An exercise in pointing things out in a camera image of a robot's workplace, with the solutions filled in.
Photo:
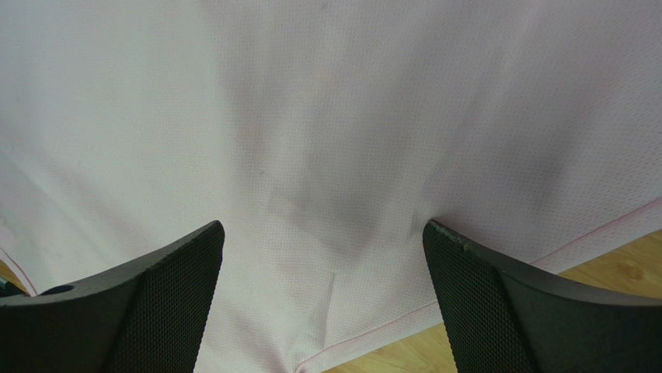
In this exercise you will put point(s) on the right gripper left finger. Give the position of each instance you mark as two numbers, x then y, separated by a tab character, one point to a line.
146	315

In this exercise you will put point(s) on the pink t shirt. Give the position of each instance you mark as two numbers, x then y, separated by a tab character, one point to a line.
324	135

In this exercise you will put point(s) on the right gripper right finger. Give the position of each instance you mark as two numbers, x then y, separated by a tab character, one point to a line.
504	315

